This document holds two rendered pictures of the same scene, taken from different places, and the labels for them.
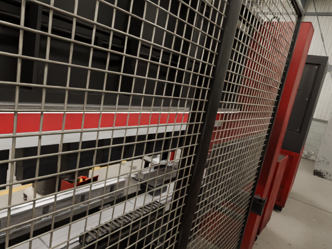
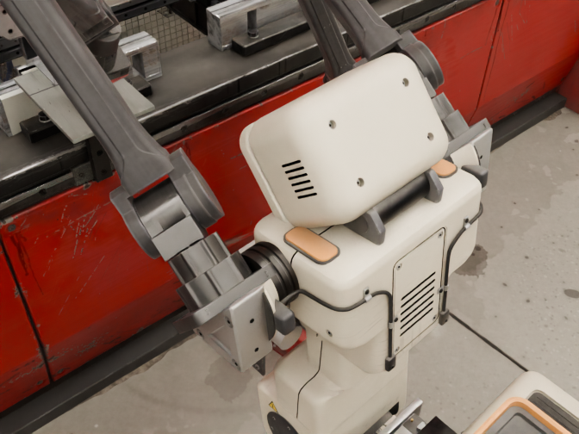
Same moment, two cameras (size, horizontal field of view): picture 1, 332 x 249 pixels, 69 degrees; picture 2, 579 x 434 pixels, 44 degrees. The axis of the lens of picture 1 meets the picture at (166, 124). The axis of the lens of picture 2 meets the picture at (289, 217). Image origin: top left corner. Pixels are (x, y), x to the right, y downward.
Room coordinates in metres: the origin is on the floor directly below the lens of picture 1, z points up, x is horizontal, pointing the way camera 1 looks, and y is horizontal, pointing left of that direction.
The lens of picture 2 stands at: (2.94, 0.80, 1.85)
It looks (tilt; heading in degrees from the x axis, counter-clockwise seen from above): 45 degrees down; 194
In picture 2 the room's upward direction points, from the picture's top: 2 degrees clockwise
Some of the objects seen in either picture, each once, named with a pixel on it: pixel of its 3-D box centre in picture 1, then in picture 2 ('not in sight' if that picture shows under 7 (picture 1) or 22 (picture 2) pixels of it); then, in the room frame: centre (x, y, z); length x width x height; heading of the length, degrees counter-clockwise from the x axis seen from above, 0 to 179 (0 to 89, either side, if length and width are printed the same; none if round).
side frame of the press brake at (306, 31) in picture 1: (235, 139); not in sight; (2.48, -0.74, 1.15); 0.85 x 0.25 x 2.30; 55
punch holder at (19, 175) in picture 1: (36, 160); not in sight; (0.99, 0.53, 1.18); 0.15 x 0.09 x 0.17; 145
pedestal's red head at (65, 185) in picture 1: (79, 186); not in sight; (1.64, 0.54, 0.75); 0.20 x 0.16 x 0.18; 156
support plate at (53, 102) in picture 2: (149, 156); (83, 93); (1.87, 0.09, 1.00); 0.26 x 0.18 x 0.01; 55
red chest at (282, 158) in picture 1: (251, 189); not in sight; (2.81, -1.19, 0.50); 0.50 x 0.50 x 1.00; 55
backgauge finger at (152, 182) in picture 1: (144, 181); not in sight; (1.36, 0.06, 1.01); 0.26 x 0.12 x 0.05; 55
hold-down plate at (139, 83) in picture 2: not in sight; (88, 108); (1.79, 0.03, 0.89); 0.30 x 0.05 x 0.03; 145
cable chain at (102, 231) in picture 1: (128, 220); not in sight; (0.93, 0.08, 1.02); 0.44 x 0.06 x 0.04; 145
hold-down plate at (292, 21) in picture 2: not in sight; (283, 28); (1.33, 0.36, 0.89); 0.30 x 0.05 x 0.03; 145
